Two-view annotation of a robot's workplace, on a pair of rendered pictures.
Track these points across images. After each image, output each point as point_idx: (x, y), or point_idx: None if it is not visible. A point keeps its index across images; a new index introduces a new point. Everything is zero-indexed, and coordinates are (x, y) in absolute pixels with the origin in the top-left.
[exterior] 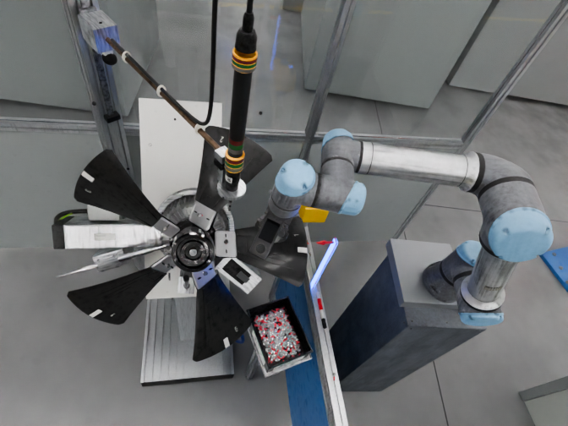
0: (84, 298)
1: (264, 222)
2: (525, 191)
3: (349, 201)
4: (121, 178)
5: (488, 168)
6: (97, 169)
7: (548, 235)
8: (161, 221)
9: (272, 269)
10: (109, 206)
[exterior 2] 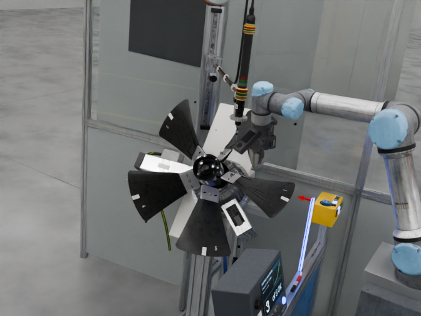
0: (135, 179)
1: (247, 131)
2: (398, 106)
3: (287, 103)
4: (186, 116)
5: (389, 104)
6: (176, 111)
7: (396, 119)
8: (197, 148)
9: (254, 198)
10: (173, 140)
